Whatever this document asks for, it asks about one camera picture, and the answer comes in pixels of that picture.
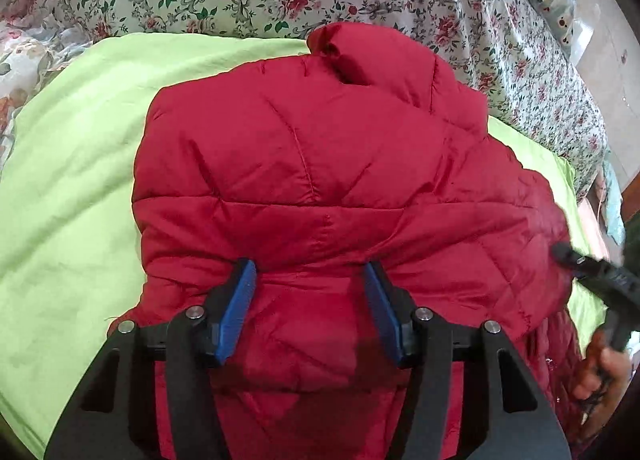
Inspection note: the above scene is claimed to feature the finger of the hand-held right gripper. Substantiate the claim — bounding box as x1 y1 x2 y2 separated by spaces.
551 241 608 287

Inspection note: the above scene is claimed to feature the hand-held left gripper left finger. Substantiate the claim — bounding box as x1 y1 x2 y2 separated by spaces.
44 258 258 460

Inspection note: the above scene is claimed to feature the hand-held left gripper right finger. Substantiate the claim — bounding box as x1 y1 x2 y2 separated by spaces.
362 260 572 460

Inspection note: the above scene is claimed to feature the red padded jacket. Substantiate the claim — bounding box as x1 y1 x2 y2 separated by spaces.
107 22 588 460

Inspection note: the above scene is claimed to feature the person's right hand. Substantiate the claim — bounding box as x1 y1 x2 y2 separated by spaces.
572 327 633 406

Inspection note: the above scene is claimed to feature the light green blanket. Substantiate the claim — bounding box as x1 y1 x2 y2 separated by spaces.
0 32 608 451

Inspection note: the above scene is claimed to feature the pastel floral frilled pillow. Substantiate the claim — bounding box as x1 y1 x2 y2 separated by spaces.
0 22 93 175

